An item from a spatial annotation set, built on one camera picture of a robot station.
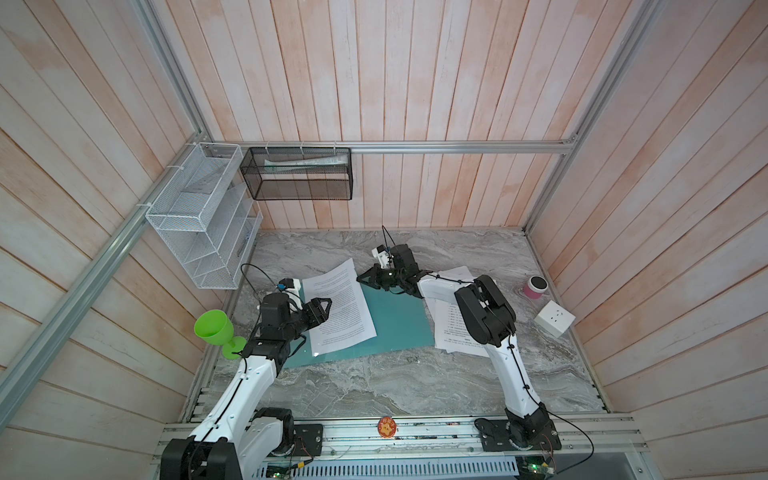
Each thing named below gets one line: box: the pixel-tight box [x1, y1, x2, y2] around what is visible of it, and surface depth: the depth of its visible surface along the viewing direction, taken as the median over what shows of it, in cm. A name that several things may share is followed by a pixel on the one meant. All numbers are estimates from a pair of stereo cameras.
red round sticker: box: [377, 416, 397, 439], surface depth 77 cm
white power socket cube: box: [534, 300, 576, 338], surface depth 94 cm
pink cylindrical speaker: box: [524, 275, 549, 299], surface depth 100 cm
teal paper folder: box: [283, 283, 435, 369], surface depth 92 cm
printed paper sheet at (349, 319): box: [302, 258, 377, 357], surface depth 97 cm
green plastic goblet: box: [194, 309, 247, 359], surface depth 78 cm
